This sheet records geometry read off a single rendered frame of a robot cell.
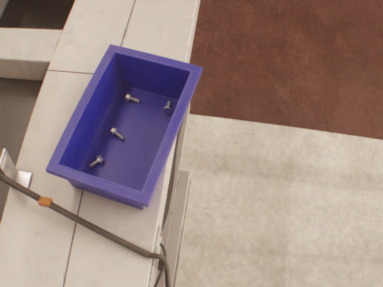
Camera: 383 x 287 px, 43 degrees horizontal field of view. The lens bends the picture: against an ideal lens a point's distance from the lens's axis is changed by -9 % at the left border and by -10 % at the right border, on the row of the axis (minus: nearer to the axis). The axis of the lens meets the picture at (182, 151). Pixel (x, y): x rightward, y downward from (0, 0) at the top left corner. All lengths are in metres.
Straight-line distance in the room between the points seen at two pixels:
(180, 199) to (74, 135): 0.52
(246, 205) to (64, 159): 1.03
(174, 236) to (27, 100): 0.46
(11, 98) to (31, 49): 0.10
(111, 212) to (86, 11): 0.41
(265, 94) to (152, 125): 1.12
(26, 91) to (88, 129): 0.24
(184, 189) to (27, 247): 0.56
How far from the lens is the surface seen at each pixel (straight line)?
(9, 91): 1.00
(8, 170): 0.78
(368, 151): 1.89
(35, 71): 0.97
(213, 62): 1.97
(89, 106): 0.77
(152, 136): 0.81
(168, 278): 0.81
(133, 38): 0.93
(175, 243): 1.18
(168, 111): 0.82
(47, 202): 0.74
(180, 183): 1.24
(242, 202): 1.69
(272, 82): 1.94
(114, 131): 0.80
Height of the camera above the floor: 1.54
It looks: 61 degrees down
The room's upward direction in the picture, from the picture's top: 2 degrees clockwise
